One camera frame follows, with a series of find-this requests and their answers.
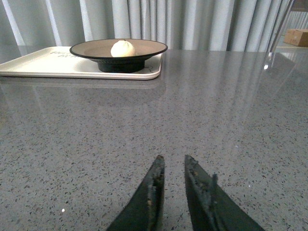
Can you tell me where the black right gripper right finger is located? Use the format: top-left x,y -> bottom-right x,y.
184,155 -> 264,231

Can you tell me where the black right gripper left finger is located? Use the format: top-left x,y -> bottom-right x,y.
107,155 -> 165,231

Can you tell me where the beige plate with black rim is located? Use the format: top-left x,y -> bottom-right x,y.
70,38 -> 168,73

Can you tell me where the white steamed bun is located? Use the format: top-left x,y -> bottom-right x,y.
111,40 -> 136,57

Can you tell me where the cream bear print tray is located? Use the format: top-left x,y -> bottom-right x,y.
0,46 -> 162,80

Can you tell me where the grey pleated curtain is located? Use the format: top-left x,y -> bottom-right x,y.
0,0 -> 308,52

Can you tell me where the brown cardboard box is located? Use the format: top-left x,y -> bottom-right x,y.
284,29 -> 308,47

